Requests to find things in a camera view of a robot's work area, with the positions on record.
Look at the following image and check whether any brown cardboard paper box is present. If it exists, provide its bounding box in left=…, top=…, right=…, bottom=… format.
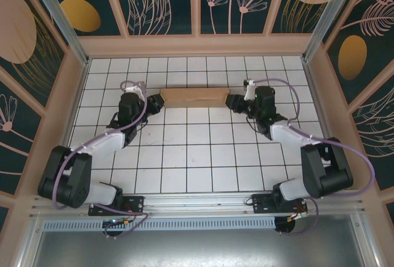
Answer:
left=159, top=87, right=231, bottom=110

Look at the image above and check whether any grey sheet metal panel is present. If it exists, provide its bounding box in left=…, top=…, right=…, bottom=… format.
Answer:
left=15, top=213, right=381, bottom=267

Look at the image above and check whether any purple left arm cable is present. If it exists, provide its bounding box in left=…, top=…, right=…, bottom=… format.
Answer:
left=50, top=79, right=151, bottom=241

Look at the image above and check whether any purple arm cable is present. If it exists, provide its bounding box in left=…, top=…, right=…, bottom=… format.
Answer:
left=251, top=78, right=376, bottom=237
left=50, top=79, right=151, bottom=241

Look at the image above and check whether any aluminium table side rail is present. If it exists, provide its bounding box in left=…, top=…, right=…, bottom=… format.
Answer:
left=46, top=59, right=90, bottom=196
left=303, top=59, right=350, bottom=189

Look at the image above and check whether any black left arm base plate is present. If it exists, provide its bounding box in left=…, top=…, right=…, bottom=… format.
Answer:
left=88, top=195, right=145, bottom=217

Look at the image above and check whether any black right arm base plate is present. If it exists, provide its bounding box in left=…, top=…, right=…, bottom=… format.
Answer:
left=251, top=193, right=308, bottom=215

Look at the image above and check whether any teal floral wall panel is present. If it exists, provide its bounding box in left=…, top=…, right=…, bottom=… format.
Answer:
left=199, top=0, right=286, bottom=36
left=321, top=0, right=394, bottom=108
left=46, top=0, right=127, bottom=37
left=350, top=73, right=394, bottom=193
left=0, top=0, right=68, bottom=111
left=270, top=0, right=339, bottom=36
left=110, top=0, right=198, bottom=36
left=0, top=65, right=44, bottom=196

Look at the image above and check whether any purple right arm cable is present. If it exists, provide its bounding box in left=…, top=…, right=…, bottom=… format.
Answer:
left=251, top=78, right=376, bottom=237

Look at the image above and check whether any aluminium table edge rail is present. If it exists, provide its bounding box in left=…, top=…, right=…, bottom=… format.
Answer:
left=29, top=188, right=366, bottom=218

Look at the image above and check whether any aluminium corner post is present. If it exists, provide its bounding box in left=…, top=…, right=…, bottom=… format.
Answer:
left=302, top=0, right=369, bottom=62
left=26, top=0, right=90, bottom=66

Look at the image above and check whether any slotted grey cable duct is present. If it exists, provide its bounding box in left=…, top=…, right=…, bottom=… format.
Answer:
left=42, top=217, right=276, bottom=231

